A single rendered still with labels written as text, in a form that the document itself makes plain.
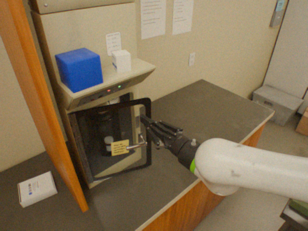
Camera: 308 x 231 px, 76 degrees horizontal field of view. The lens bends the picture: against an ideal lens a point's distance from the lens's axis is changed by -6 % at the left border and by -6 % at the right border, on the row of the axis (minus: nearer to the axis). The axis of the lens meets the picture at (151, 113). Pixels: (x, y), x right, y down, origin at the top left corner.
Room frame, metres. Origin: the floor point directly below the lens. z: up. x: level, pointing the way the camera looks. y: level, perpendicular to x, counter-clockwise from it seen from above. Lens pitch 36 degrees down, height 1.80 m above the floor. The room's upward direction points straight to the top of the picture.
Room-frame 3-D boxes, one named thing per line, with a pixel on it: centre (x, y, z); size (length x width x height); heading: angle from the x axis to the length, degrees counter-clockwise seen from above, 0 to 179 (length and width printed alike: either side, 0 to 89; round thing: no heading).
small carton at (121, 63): (0.67, 0.10, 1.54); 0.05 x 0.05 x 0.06; 26
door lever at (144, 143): (0.63, 0.06, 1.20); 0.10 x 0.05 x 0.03; 111
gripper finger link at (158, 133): (0.56, -0.03, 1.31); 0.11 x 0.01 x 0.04; 42
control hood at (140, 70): (0.64, 0.14, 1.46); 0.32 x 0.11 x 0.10; 131
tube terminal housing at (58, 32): (0.78, 0.26, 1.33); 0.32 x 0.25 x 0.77; 131
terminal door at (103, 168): (0.63, 0.14, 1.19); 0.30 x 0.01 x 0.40; 111
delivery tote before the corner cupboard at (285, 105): (2.50, -1.83, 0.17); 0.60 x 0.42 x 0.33; 39
